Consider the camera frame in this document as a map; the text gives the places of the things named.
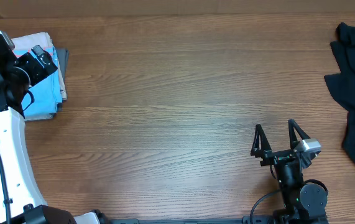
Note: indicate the folded grey garment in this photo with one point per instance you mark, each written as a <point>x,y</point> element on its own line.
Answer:
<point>62,55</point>

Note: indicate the folded beige trousers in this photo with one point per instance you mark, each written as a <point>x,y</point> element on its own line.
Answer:
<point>25,44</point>

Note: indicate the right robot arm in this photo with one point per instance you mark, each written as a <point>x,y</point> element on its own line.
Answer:
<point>304,200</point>

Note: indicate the light blue t-shirt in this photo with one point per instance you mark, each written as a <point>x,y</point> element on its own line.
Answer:
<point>47,96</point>

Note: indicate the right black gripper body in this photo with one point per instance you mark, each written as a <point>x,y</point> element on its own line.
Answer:
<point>276,157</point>

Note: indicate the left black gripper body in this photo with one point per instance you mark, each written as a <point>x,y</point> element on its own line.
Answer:
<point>32,71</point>

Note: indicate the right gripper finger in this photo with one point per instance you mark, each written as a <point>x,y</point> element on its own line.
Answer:
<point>260,145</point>
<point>294,129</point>

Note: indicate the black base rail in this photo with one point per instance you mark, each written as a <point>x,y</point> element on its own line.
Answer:
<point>261,219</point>

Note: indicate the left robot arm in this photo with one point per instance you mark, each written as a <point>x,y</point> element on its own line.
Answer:
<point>20,198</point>

